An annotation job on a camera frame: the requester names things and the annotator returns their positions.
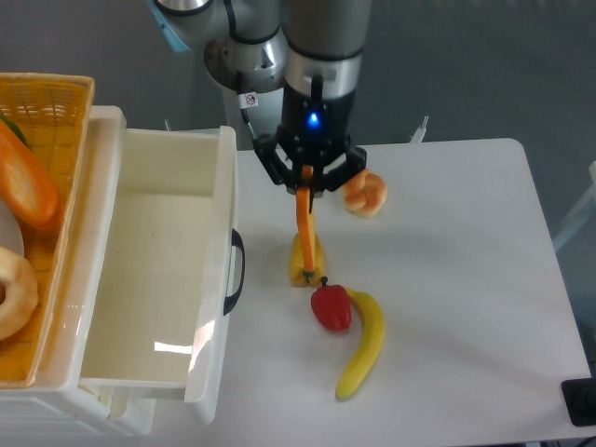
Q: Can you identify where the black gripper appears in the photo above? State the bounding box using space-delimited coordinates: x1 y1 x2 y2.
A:
253 85 367 196

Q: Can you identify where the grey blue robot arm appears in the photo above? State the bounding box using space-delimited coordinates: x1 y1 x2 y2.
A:
148 1 372 196

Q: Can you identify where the knotted bread roll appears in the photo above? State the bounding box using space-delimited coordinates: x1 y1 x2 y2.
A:
342 169 388 218

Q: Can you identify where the open white upper drawer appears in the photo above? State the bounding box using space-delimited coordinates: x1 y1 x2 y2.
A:
80 127 237 424

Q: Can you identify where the white plastic drawer cabinet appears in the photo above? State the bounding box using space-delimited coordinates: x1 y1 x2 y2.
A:
1 106 156 437

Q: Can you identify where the yellow bell pepper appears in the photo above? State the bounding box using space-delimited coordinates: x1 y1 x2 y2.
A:
289 234 326 287

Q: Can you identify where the red bell pepper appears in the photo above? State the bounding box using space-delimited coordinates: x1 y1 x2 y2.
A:
310 277 352 332

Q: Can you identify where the yellow banana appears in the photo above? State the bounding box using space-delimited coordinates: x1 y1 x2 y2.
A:
334 289 386 400

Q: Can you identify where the yellow woven basket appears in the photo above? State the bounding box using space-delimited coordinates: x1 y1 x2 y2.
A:
1 73 95 389

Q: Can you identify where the green vegetable in basket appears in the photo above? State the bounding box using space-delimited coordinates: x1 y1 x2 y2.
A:
0 114 29 147

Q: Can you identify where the beige bagel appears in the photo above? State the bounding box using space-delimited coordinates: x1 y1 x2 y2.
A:
1 247 38 340

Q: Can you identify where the black device at table edge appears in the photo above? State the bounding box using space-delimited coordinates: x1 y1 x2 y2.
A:
561 378 596 427

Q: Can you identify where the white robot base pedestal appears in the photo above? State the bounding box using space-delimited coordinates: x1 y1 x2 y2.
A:
204 36 290 151

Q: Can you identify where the black drawer handle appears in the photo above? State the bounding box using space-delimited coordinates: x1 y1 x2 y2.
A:
223 228 246 316

